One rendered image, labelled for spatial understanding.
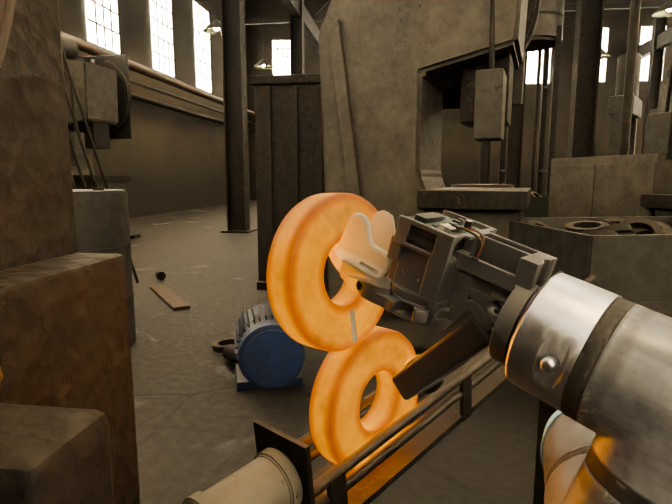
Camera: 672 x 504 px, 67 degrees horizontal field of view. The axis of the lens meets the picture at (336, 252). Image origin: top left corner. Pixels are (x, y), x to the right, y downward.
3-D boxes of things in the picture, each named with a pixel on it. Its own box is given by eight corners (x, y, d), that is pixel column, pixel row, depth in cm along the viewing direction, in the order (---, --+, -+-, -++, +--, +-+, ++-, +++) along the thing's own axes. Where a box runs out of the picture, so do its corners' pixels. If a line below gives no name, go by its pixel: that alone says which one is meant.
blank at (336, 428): (305, 482, 53) (328, 496, 51) (310, 337, 52) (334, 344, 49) (394, 436, 64) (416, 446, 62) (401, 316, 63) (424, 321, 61)
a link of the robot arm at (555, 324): (589, 388, 40) (542, 434, 33) (531, 357, 43) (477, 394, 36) (634, 286, 37) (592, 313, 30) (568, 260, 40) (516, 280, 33)
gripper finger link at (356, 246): (337, 196, 50) (412, 228, 44) (326, 252, 52) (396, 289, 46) (314, 197, 48) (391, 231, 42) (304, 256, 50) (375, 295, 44)
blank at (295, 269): (254, 207, 45) (279, 207, 43) (363, 184, 56) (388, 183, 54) (276, 369, 48) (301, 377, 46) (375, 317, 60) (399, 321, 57)
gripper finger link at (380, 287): (366, 253, 49) (441, 291, 43) (362, 270, 49) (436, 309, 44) (332, 260, 45) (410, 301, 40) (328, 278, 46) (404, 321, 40)
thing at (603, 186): (593, 284, 456) (602, 159, 439) (705, 317, 349) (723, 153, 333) (540, 286, 445) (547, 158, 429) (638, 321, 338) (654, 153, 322)
